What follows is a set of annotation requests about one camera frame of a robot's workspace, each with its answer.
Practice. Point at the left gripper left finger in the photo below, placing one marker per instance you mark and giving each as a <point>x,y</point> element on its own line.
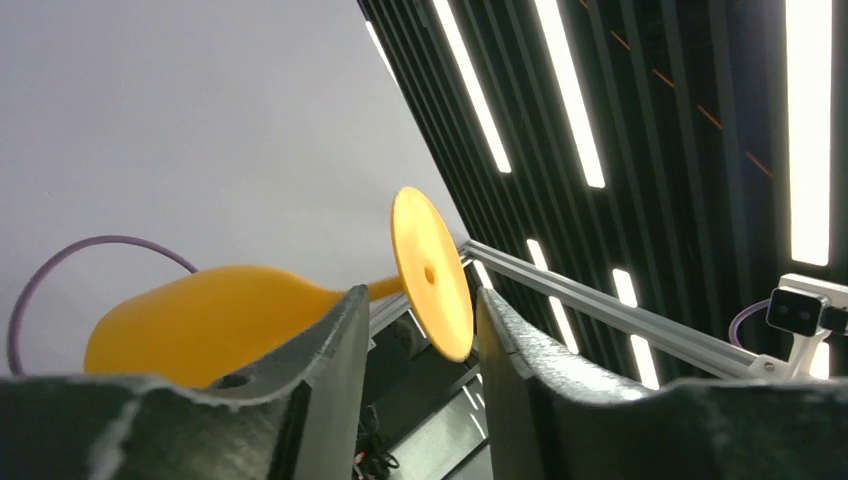
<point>293,414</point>

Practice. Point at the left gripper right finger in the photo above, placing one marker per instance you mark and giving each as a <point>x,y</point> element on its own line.
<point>552,414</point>

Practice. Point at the yellow-orange plastic wine glass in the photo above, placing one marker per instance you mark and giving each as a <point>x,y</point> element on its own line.
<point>199,328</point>

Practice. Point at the aluminium frame rail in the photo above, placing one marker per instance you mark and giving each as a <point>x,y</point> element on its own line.
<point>596,305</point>

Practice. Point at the external camera on rail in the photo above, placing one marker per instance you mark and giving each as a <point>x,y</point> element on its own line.
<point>810,310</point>

